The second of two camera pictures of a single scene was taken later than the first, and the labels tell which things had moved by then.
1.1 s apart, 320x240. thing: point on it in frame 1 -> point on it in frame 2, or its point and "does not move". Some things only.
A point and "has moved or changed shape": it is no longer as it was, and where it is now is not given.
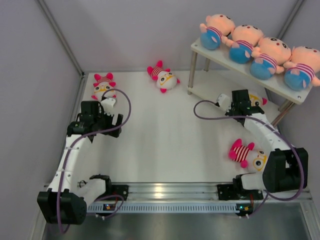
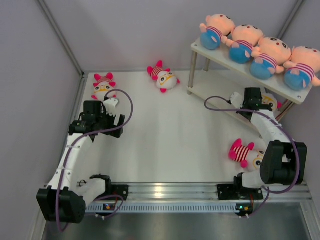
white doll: [165, 79] does not move
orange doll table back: [217, 29] does not move
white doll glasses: [255, 98] has moved or changed shape
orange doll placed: [269, 57] does not move
